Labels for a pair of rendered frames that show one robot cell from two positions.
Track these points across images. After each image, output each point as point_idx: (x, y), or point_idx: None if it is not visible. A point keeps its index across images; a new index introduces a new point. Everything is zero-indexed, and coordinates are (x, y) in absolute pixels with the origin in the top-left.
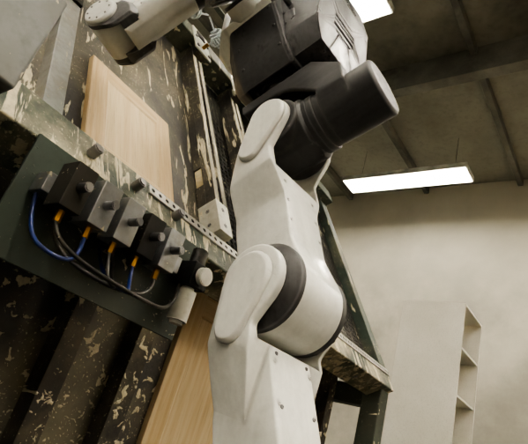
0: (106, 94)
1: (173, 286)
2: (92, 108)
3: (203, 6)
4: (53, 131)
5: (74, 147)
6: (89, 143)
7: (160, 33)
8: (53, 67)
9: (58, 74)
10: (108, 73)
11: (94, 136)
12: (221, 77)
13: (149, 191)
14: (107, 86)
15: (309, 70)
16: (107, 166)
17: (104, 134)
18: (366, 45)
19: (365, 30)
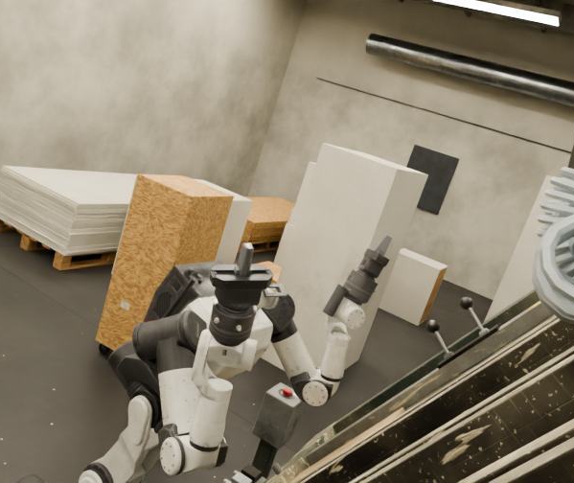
0: (358, 438)
1: None
2: (335, 450)
3: (270, 339)
4: (289, 462)
5: (283, 469)
6: (288, 467)
7: (286, 372)
8: (345, 428)
9: (340, 432)
10: (389, 419)
11: (309, 468)
12: None
13: None
14: (369, 431)
15: None
16: (273, 479)
17: (314, 467)
18: (152, 299)
19: (162, 282)
